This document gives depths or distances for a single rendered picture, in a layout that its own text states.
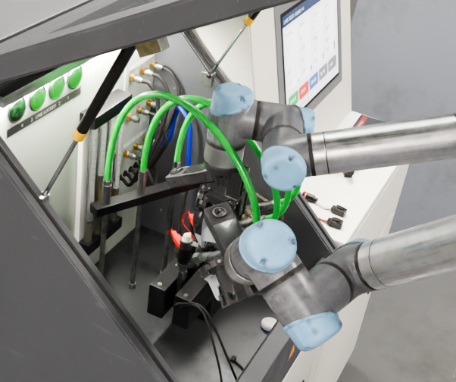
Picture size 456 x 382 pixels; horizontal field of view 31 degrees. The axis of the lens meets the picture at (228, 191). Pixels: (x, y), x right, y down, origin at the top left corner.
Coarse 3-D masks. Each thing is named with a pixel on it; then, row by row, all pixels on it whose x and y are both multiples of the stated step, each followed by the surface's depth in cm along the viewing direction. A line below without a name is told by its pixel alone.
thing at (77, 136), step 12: (132, 48) 114; (120, 60) 116; (108, 72) 118; (120, 72) 117; (108, 84) 119; (96, 96) 121; (96, 108) 122; (84, 120) 124; (84, 132) 126; (72, 144) 129; (60, 168) 133; (48, 192) 137
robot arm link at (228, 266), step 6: (234, 240) 125; (228, 246) 127; (228, 252) 124; (228, 258) 124; (228, 264) 124; (228, 270) 125; (234, 276) 124; (240, 282) 125; (246, 282) 124; (252, 282) 124
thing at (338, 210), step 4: (304, 192) 210; (304, 196) 210; (308, 196) 209; (312, 196) 209; (308, 200) 209; (312, 200) 209; (316, 200) 209; (324, 208) 208; (328, 208) 207; (332, 208) 207; (336, 208) 206; (340, 208) 205; (344, 208) 206; (336, 212) 206; (340, 212) 205; (344, 212) 205; (340, 216) 206
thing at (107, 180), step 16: (144, 96) 156; (160, 96) 154; (176, 96) 152; (128, 112) 161; (192, 112) 150; (208, 128) 149; (112, 144) 167; (224, 144) 148; (112, 160) 170; (240, 160) 149; (256, 208) 150
